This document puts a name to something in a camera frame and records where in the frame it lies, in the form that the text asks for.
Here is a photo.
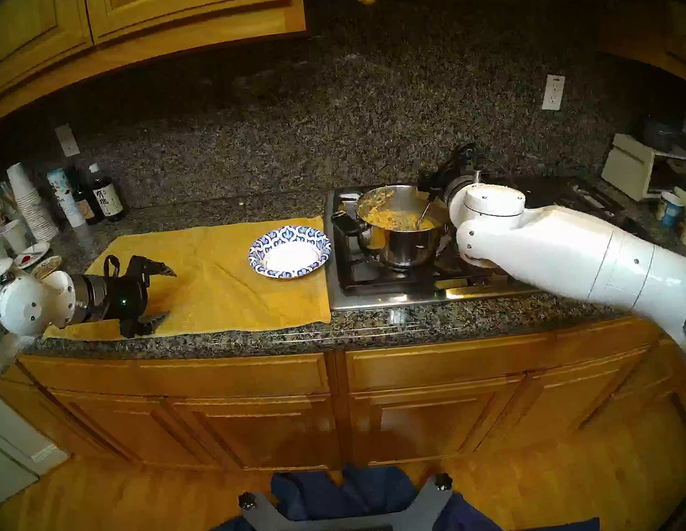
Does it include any wooden upper cabinet frame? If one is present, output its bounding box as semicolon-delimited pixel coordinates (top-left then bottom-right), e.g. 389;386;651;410
0;0;318;157

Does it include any stainless steel pot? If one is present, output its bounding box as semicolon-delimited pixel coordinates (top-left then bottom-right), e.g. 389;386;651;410
329;179;460;278

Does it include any blue patterned paper bowl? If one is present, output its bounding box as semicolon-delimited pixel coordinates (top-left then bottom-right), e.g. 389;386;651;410
246;221;335;284

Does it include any wooden lower cabinet door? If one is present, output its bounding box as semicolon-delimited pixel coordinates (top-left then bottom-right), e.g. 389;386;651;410
168;380;342;487
50;371;227;490
345;373;534;470
462;343;667;455

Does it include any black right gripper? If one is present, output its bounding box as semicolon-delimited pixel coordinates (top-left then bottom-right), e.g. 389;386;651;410
413;142;487;200

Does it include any white toaster oven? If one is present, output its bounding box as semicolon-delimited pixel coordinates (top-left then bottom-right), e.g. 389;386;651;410
596;126;686;206

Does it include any white wall outlet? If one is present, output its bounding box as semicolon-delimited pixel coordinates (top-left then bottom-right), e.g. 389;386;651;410
54;123;81;158
539;73;569;112

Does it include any soy sauce bottle white label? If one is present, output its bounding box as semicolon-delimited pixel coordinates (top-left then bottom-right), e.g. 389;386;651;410
87;161;127;224

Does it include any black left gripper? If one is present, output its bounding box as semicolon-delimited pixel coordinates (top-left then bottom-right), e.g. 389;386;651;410
95;253;184;342

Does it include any wooden cabinet frame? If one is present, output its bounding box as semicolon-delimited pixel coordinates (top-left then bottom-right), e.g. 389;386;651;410
0;278;686;510
0;0;318;157

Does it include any dark kettle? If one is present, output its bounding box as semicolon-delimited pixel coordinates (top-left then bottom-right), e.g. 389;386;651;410
640;112;678;154

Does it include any small dark sauce bottle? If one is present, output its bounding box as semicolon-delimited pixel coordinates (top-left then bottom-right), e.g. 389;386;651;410
65;163;104;227

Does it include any yellow towel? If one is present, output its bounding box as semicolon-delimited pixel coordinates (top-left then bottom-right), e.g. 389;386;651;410
33;212;336;357

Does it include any cooked oatmeal mass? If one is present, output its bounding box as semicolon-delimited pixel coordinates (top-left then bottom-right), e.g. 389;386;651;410
356;184;438;237

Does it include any wooden corner wall cabinet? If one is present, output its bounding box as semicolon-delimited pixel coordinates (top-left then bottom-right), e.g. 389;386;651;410
593;0;686;109

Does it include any blue printed paper cup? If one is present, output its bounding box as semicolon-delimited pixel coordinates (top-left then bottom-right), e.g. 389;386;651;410
655;188;686;231

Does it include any white saucer red smear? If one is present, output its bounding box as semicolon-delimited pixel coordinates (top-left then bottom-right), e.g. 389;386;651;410
12;241;53;270

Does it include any steel gas stove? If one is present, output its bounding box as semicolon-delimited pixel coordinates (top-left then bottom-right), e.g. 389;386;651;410
316;154;659;316

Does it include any wooden lower cabinet frame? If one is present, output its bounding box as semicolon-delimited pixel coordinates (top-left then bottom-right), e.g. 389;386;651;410
0;278;686;510

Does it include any stack of paper cups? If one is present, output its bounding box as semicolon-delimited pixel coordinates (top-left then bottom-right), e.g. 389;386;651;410
5;159;61;246

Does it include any metal ladle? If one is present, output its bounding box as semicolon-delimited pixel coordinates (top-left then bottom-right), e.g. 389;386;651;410
411;196;443;231

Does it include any white blue cylindrical canister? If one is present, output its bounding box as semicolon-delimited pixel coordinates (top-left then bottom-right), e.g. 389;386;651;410
47;166;87;231

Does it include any wooden drawer front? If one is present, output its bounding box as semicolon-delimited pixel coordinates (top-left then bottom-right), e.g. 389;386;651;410
18;343;142;403
134;339;332;415
535;313;667;369
344;327;557;394

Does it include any dark blue cloth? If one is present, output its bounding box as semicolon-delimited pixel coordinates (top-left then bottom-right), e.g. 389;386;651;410
138;437;602;531

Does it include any white kitchen appliance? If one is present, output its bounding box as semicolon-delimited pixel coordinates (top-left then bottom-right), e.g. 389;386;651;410
0;380;75;511

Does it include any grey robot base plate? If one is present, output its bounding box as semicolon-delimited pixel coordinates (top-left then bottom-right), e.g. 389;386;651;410
238;471;459;531

